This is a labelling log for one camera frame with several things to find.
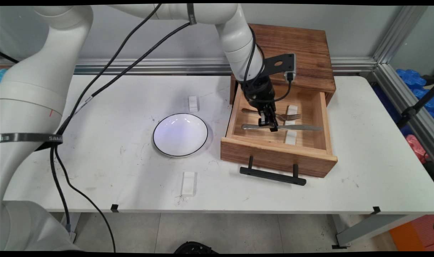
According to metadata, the upright aluminium frame post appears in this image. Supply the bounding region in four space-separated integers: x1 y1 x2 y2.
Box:
373 5 429 65

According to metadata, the wrist camera with black bracket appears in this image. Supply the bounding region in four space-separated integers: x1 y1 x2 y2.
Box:
263 53 297 84

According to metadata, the slanted aluminium frame rail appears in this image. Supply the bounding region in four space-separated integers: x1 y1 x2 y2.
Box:
368 64 434 162

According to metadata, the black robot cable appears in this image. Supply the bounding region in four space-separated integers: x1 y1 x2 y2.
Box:
49 4 295 232
55 21 266 252

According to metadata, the light wooden drawer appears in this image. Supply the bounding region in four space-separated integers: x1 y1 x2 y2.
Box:
220 81 338 178

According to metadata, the red plastic bag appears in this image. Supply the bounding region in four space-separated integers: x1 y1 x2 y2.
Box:
405 135 429 164

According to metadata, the black tripod stand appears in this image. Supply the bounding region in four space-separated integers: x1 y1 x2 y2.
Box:
396 76 434 130

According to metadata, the black drawer handle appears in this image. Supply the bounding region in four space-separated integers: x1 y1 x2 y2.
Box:
240 156 307 186

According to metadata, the blue plastic bag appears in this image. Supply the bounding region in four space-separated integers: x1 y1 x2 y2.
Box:
396 69 434 120

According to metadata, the dark brown wooden cabinet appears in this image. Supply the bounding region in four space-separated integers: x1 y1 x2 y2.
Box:
230 23 337 106

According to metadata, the silver table knife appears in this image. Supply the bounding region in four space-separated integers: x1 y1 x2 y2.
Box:
241 123 323 131

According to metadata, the silver fork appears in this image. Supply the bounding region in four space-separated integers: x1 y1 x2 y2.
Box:
242 108 302 121

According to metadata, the horizontal aluminium frame rail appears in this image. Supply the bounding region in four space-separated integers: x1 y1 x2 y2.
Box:
72 57 378 76

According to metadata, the grey metal table leg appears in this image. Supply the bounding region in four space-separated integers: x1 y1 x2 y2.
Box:
332 213 425 250
61 212 82 244

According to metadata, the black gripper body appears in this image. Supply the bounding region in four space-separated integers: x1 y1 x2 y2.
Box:
242 76 276 111

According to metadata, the white plate with black rim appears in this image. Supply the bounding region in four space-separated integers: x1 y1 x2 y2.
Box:
153 113 209 158

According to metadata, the black device on floor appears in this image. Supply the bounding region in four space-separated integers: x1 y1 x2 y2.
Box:
173 241 218 255

